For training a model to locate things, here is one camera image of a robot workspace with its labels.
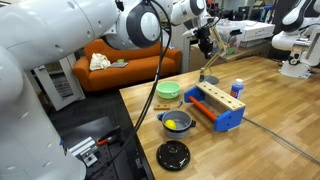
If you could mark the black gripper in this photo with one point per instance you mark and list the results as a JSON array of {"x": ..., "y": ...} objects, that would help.
[{"x": 205, "y": 39}]

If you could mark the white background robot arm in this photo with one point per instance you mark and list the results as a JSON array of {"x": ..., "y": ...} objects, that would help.
[{"x": 293, "y": 40}]

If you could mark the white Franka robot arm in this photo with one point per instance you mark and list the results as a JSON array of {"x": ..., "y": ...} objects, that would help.
[{"x": 33, "y": 33}]

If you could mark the white pillar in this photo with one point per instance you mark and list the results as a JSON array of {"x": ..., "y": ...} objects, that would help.
[{"x": 185, "y": 53}]

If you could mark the mint green bowl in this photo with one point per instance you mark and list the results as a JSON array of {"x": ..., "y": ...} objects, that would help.
[{"x": 168, "y": 89}]

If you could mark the white carton box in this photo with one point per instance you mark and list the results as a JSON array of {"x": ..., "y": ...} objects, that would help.
[{"x": 258, "y": 30}]

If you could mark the blue wooden toy workbench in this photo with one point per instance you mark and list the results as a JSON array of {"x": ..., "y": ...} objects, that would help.
[{"x": 228, "y": 120}]

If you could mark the brown wooden block with holes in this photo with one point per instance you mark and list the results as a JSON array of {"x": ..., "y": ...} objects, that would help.
[{"x": 161, "y": 107}]

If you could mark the orange sofa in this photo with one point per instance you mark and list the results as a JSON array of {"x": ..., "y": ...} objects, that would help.
[{"x": 133, "y": 73}]

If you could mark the yellow lemon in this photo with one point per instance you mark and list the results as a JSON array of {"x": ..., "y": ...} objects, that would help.
[{"x": 170, "y": 124}]

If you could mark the grey cooking pot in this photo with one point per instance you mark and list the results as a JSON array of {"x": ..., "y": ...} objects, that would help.
[{"x": 181, "y": 131}]

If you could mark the grey flat book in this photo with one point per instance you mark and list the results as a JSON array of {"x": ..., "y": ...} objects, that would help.
[{"x": 118, "y": 65}]

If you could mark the black pot lid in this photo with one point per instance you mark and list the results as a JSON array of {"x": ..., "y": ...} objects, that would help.
[{"x": 173, "y": 156}]

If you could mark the white cloth bag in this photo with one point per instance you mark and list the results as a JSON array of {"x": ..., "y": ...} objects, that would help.
[{"x": 99, "y": 62}]

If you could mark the black perforated breadboard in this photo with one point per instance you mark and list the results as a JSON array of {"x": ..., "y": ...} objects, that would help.
[{"x": 113, "y": 166}]

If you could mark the white leaning panel frame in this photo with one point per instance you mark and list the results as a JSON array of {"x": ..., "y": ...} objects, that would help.
[{"x": 56, "y": 90}]

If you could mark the aluminium bracket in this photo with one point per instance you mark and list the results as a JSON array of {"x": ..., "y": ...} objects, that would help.
[{"x": 85, "y": 151}]

